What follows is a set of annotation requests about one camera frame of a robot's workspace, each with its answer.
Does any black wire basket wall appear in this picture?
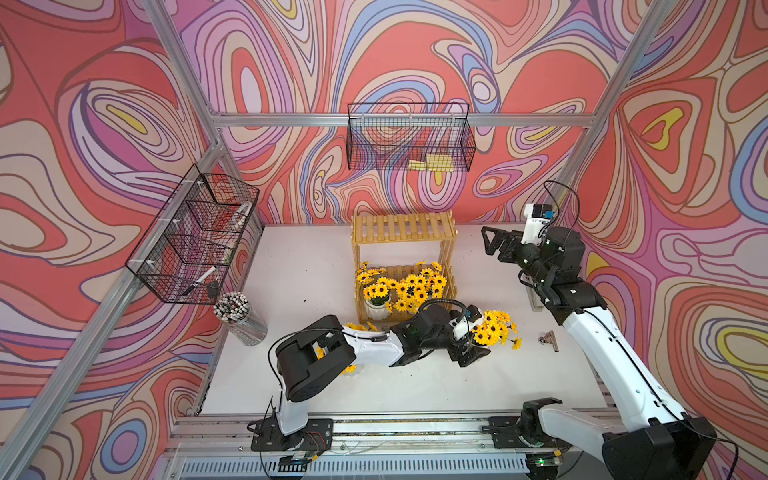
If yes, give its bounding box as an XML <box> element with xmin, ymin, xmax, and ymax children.
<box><xmin>126</xmin><ymin>166</ymin><xmax>260</xmax><ymax>305</ymax></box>
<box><xmin>346</xmin><ymin>100</ymin><xmax>476</xmax><ymax>172</ymax></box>

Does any white and black stapler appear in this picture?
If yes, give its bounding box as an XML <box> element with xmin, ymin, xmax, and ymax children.
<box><xmin>526</xmin><ymin>286</ymin><xmax>544</xmax><ymax>312</ymax></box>

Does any black wire basket back wall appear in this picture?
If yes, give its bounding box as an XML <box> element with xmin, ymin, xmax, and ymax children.
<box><xmin>346</xmin><ymin>100</ymin><xmax>476</xmax><ymax>172</ymax></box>

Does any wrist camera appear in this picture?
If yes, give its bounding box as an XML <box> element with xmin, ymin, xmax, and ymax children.
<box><xmin>452</xmin><ymin>305</ymin><xmax>484</xmax><ymax>341</ymax></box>
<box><xmin>522</xmin><ymin>203</ymin><xmax>555</xmax><ymax>245</ymax></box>

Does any black wire basket left wall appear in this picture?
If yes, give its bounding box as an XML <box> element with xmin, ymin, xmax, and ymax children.
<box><xmin>126</xmin><ymin>166</ymin><xmax>260</xmax><ymax>305</ymax></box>

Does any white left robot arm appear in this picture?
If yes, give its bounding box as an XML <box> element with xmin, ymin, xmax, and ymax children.
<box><xmin>267</xmin><ymin>299</ymin><xmax>490</xmax><ymax>436</ymax></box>

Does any white marker in basket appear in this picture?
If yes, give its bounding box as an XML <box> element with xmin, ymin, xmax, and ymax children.
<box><xmin>181</xmin><ymin>266</ymin><xmax>217</xmax><ymax>296</ymax></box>

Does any sunflower pot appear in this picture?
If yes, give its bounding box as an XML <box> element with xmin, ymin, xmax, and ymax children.
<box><xmin>386</xmin><ymin>262</ymin><xmax>447</xmax><ymax>314</ymax></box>
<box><xmin>470</xmin><ymin>310</ymin><xmax>522</xmax><ymax>350</ymax></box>
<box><xmin>355</xmin><ymin>262</ymin><xmax>395</xmax><ymax>322</ymax></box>
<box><xmin>314</xmin><ymin>322</ymin><xmax>379</xmax><ymax>376</ymax></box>

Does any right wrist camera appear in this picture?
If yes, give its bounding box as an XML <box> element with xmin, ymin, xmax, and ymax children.
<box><xmin>522</xmin><ymin>203</ymin><xmax>555</xmax><ymax>245</ymax></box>

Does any clear cup of pencils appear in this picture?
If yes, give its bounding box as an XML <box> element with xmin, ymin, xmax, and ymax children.
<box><xmin>214</xmin><ymin>292</ymin><xmax>268</xmax><ymax>346</ymax></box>

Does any metal binder clip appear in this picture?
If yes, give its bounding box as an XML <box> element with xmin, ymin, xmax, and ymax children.
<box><xmin>538</xmin><ymin>330</ymin><xmax>559</xmax><ymax>353</ymax></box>

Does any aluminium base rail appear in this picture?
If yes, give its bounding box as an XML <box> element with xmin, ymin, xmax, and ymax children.
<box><xmin>161</xmin><ymin>410</ymin><xmax>667</xmax><ymax>480</ymax></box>

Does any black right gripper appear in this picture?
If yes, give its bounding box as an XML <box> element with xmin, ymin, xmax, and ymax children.
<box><xmin>481</xmin><ymin>226</ymin><xmax>553</xmax><ymax>285</ymax></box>

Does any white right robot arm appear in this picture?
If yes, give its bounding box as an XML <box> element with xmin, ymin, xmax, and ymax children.
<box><xmin>481</xmin><ymin>227</ymin><xmax>717</xmax><ymax>479</ymax></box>

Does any yellow sticky notes pad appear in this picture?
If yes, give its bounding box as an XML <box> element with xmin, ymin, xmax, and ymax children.
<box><xmin>408</xmin><ymin>154</ymin><xmax>455</xmax><ymax>172</ymax></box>

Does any wooden two-tier shelf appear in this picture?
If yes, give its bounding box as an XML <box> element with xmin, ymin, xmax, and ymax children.
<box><xmin>351</xmin><ymin>210</ymin><xmax>458</xmax><ymax>326</ymax></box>

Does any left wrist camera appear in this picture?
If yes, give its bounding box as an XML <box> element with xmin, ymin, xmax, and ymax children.
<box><xmin>452</xmin><ymin>305</ymin><xmax>484</xmax><ymax>341</ymax></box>

